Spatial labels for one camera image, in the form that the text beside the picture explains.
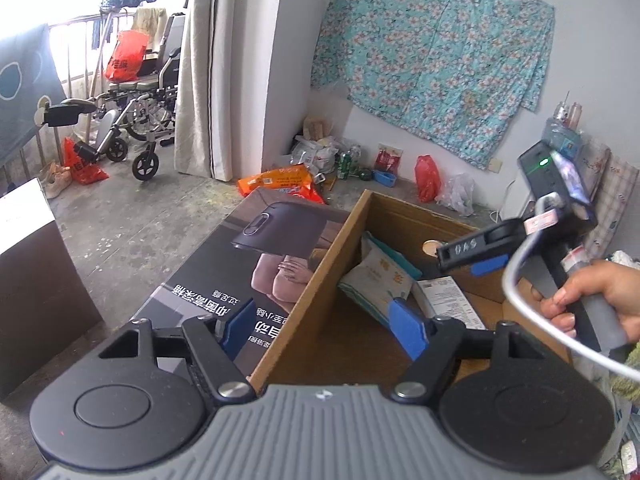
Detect red food packet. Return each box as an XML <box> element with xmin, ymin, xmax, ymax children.
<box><xmin>375</xmin><ymin>144</ymin><xmax>405</xmax><ymax>173</ymax></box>

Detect metal balcony railing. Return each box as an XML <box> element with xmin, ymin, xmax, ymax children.
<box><xmin>0</xmin><ymin>10</ymin><xmax>131</xmax><ymax>196</ymax></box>

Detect white crumpled trash bags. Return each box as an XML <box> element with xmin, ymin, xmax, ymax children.
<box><xmin>291</xmin><ymin>135</ymin><xmax>343</xmax><ymax>173</ymax></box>

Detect plaid rolled mat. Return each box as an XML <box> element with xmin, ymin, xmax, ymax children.
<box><xmin>590</xmin><ymin>152</ymin><xmax>640</xmax><ymax>261</ymax></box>

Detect printed appliance box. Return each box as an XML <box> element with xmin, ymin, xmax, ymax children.
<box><xmin>132</xmin><ymin>187</ymin><xmax>351</xmax><ymax>376</ymax></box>

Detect clear plastic bag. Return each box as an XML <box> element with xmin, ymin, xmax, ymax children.
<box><xmin>436</xmin><ymin>172</ymin><xmax>476</xmax><ymax>217</ymax></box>

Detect orange plastic bag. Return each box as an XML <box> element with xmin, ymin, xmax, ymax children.
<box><xmin>61</xmin><ymin>137</ymin><xmax>110</xmax><ymax>185</ymax></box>

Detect cream curtain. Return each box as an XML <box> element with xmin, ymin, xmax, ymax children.
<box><xmin>172</xmin><ymin>0</ymin><xmax>236</xmax><ymax>183</ymax></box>

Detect beige shoe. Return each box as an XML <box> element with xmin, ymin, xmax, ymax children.
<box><xmin>37</xmin><ymin>160</ymin><xmax>73</xmax><ymax>200</ymax></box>

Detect beige hanging towel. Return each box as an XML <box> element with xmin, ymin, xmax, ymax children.
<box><xmin>131</xmin><ymin>6</ymin><xmax>168</xmax><ymax>36</ymax></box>

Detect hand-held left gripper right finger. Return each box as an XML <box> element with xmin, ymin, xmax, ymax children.
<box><xmin>388</xmin><ymin>297</ymin><xmax>547</xmax><ymax>405</ymax></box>

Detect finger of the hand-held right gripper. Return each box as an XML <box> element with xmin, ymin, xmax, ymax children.
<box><xmin>470</xmin><ymin>254</ymin><xmax>510</xmax><ymax>277</ymax></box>

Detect red plastic bag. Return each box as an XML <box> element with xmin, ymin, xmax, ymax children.
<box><xmin>415</xmin><ymin>154</ymin><xmax>443</xmax><ymax>204</ymax></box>

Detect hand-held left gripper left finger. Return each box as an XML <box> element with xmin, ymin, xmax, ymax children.
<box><xmin>101</xmin><ymin>299</ymin><xmax>258</xmax><ymax>403</ymax></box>

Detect red shopping bag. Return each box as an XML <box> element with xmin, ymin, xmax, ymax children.
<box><xmin>102</xmin><ymin>30</ymin><xmax>151</xmax><ymax>83</ymax></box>

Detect green fuzzy cloth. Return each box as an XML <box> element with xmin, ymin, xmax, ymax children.
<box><xmin>611</xmin><ymin>371</ymin><xmax>640</xmax><ymax>403</ymax></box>

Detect dark blue circle-print blanket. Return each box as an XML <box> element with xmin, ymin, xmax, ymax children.
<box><xmin>0</xmin><ymin>22</ymin><xmax>68</xmax><ymax>166</ymax></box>

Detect blue water bottle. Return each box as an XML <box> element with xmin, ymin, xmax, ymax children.
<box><xmin>542</xmin><ymin>117</ymin><xmax>586</xmax><ymax>161</ymax></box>

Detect orange snack bag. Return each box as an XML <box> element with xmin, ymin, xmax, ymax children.
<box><xmin>236</xmin><ymin>162</ymin><xmax>328</xmax><ymax>206</ymax></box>

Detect grey cable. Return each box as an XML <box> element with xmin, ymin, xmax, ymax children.
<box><xmin>502</xmin><ymin>192</ymin><xmax>640</xmax><ymax>378</ymax></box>

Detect brown cabinet white top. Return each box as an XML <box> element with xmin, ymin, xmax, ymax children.
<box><xmin>0</xmin><ymin>177</ymin><xmax>103</xmax><ymax>401</ymax></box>

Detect person's right hand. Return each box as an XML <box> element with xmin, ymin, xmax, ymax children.
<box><xmin>539</xmin><ymin>259</ymin><xmax>640</xmax><ymax>343</ymax></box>

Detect wheelchair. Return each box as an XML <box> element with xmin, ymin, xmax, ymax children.
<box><xmin>42</xmin><ymin>0</ymin><xmax>193</xmax><ymax>182</ymax></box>

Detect brown cardboard box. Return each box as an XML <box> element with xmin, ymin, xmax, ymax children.
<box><xmin>247</xmin><ymin>189</ymin><xmax>573</xmax><ymax>396</ymax></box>

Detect teal floral wall cloth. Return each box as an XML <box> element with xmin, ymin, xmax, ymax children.
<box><xmin>310</xmin><ymin>0</ymin><xmax>557</xmax><ymax>171</ymax></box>

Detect white printed paper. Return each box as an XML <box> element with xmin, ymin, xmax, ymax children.
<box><xmin>412</xmin><ymin>275</ymin><xmax>488</xmax><ymax>333</ymax></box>

